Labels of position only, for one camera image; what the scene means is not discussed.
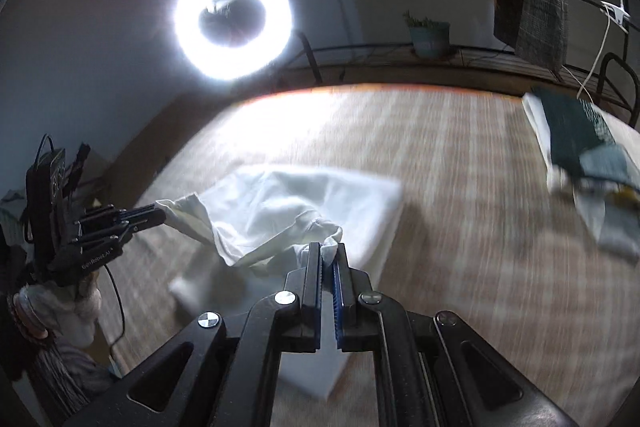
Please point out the white folded cloth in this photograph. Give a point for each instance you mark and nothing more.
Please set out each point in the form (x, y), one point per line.
(537, 127)

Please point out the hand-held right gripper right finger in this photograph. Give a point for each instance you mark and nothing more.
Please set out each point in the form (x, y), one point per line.
(339, 302)

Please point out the black metal clothes rack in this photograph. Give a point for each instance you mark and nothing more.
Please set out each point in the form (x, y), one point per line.
(312, 62)

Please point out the phone holder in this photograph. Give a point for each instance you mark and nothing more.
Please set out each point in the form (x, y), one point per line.
(220, 7)

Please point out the person's grey striped clothing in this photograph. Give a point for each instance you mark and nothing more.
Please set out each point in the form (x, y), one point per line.
(70, 377)

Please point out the beige plaid blanket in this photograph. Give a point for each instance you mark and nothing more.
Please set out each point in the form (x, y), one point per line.
(450, 207)

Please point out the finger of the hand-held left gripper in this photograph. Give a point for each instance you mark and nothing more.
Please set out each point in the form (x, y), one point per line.
(107, 237)
(145, 214)

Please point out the person's left forearm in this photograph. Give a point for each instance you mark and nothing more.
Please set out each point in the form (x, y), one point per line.
(70, 317)

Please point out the white t-shirt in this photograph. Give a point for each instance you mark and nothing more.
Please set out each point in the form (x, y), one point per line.
(280, 202)

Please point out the dark green folded garment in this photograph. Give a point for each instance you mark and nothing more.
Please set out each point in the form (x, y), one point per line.
(570, 127)

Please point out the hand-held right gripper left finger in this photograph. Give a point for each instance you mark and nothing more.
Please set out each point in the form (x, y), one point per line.
(312, 297)

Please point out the pale cloth with yellow print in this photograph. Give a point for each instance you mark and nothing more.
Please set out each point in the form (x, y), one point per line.
(610, 222)

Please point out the potted plant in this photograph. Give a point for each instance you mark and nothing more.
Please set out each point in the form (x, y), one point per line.
(430, 42)

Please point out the grey blue folded garment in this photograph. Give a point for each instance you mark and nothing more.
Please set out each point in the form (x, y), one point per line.
(607, 162)

